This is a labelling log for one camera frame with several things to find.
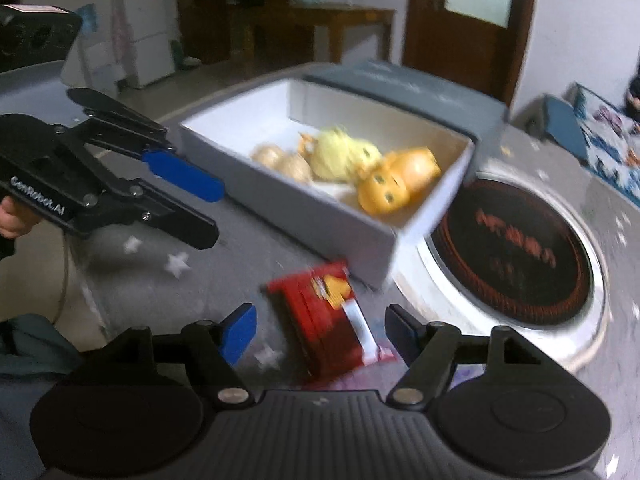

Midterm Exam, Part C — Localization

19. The beige round toy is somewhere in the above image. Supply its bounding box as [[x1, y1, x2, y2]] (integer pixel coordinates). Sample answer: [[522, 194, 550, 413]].
[[277, 154, 313, 183], [250, 144, 286, 171]]

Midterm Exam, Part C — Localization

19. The person's grey-blue clothing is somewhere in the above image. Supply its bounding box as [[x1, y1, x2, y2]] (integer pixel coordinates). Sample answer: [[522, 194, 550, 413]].
[[0, 312, 101, 480]]

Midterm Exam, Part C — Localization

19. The thin grey cable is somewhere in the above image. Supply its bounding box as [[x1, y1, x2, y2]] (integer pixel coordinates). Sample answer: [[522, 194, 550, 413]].
[[47, 232, 70, 326]]

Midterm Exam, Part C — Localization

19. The grey box lid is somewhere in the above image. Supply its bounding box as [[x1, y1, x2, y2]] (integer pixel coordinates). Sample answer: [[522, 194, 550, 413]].
[[305, 57, 511, 146]]

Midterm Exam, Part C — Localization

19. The person's left hand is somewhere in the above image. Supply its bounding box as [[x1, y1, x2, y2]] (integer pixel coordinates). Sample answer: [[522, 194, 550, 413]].
[[0, 196, 38, 238]]

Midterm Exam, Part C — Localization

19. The orange plush duck toy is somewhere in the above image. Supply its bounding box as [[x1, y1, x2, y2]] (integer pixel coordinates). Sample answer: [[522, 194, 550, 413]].
[[357, 146, 443, 216]]

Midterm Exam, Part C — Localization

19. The blue sofa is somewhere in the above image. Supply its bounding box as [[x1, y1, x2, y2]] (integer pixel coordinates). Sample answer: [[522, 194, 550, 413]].
[[515, 92, 640, 196]]

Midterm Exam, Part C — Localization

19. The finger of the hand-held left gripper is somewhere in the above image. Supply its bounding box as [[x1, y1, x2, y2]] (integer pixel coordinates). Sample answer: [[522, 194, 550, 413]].
[[67, 88, 225, 203], [95, 177, 220, 251]]

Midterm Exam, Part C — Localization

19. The butterfly print blanket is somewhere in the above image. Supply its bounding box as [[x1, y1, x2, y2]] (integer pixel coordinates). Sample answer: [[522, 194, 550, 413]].
[[572, 82, 640, 196]]

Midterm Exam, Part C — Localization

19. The wooden side table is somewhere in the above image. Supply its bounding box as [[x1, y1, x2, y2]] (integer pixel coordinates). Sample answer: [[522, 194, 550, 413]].
[[250, 5, 398, 68]]

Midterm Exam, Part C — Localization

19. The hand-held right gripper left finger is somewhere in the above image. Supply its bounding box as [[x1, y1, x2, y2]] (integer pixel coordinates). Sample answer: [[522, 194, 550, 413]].
[[107, 304, 258, 408]]

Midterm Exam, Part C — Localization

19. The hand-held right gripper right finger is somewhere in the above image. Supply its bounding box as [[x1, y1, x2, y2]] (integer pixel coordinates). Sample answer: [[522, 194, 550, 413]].
[[385, 304, 543, 408]]

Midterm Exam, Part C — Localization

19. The dark wooden cabinet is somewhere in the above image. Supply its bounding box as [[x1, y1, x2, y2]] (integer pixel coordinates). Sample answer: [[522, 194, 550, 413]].
[[175, 0, 316, 63]]

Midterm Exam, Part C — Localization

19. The yellow plush duck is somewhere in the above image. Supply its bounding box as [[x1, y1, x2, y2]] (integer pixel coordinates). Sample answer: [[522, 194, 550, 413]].
[[299, 127, 383, 183]]

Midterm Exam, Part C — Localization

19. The red snack packet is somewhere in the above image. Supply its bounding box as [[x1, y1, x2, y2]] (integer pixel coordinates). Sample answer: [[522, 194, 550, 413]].
[[265, 260, 398, 386]]

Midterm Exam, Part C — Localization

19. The brown wooden door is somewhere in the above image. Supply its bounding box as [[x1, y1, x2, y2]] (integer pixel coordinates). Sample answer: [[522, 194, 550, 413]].
[[402, 0, 541, 106]]

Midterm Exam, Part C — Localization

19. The grey star-print quilted desktop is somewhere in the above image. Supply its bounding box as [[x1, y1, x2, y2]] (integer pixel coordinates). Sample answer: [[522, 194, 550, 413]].
[[0, 57, 640, 480]]

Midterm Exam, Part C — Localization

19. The grey cardboard box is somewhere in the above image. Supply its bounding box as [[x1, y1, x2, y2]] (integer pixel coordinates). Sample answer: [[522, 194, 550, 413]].
[[177, 76, 476, 291]]

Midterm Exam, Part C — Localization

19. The black round induction cooker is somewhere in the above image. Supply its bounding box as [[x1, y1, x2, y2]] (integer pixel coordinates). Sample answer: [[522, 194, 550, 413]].
[[395, 170, 613, 376]]

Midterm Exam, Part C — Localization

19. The white refrigerator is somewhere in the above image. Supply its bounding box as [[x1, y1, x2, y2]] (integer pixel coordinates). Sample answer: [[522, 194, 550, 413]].
[[111, 0, 183, 88]]

